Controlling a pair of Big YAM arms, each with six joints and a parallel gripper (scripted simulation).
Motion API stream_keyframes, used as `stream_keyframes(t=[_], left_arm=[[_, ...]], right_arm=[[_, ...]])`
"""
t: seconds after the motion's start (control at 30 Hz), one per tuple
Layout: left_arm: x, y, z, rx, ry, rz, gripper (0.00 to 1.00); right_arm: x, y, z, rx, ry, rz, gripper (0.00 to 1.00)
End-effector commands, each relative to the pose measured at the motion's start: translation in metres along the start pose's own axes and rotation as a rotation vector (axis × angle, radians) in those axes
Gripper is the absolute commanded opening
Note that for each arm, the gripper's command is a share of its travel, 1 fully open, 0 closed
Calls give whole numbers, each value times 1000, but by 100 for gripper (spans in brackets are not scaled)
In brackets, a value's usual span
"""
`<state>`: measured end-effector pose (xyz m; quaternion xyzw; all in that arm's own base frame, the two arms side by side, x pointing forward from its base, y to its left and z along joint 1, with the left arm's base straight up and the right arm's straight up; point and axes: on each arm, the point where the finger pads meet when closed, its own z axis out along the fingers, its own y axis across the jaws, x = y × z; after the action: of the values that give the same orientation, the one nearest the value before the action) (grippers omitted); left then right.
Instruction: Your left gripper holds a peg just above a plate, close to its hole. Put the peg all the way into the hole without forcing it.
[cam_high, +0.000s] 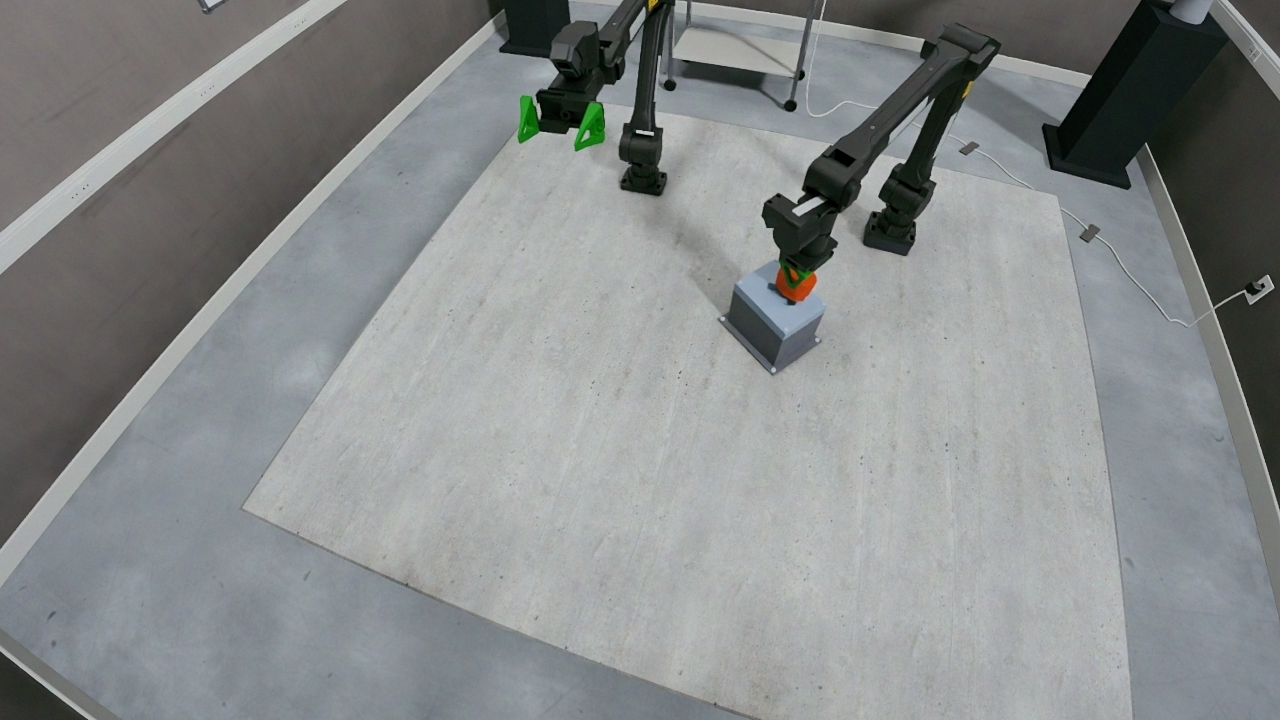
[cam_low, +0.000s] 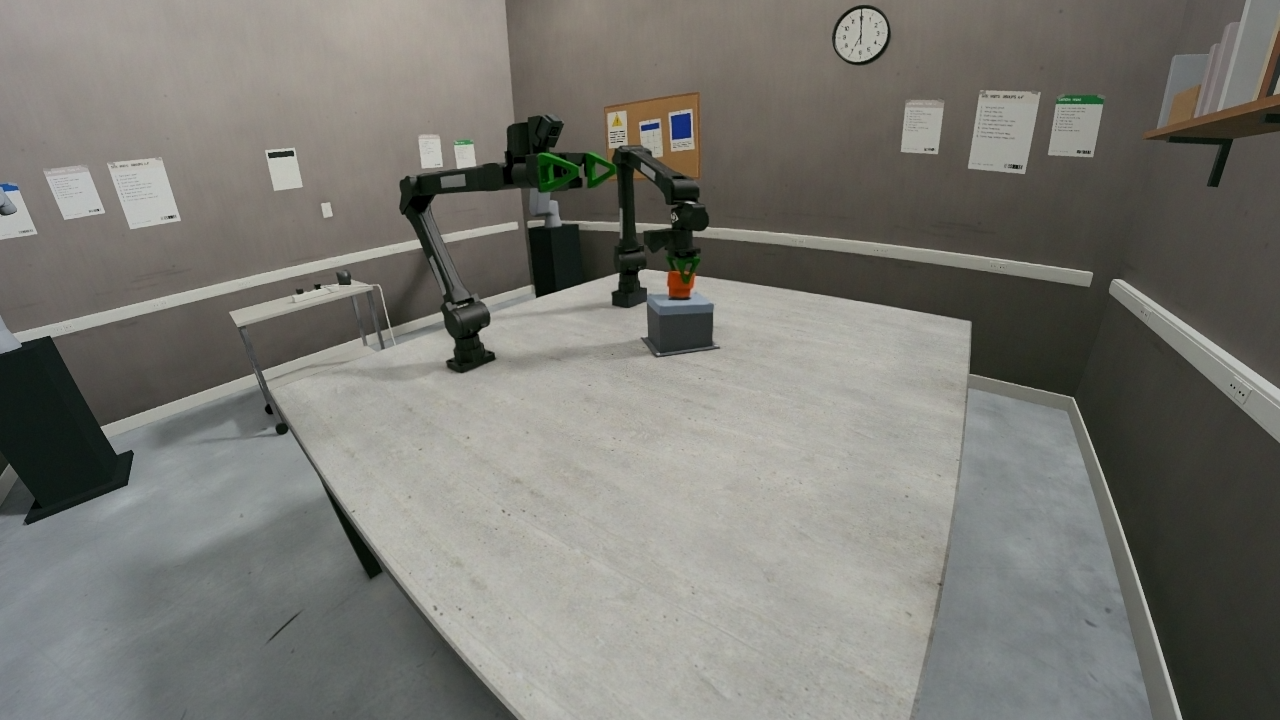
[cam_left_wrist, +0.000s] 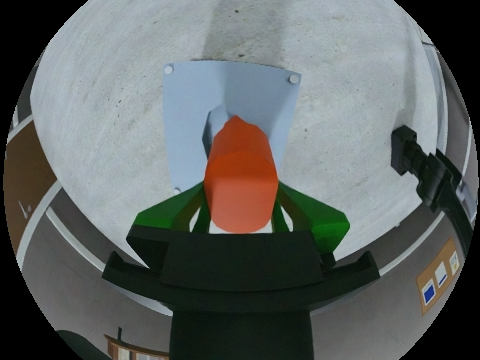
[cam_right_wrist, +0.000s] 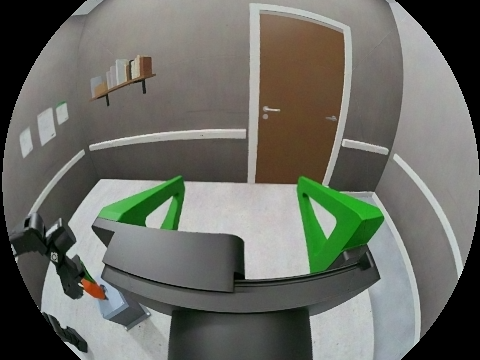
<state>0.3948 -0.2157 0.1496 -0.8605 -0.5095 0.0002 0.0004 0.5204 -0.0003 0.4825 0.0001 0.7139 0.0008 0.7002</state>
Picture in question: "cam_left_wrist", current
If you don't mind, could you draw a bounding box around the light blue plate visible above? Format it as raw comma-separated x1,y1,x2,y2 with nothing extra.
163,60,303,195

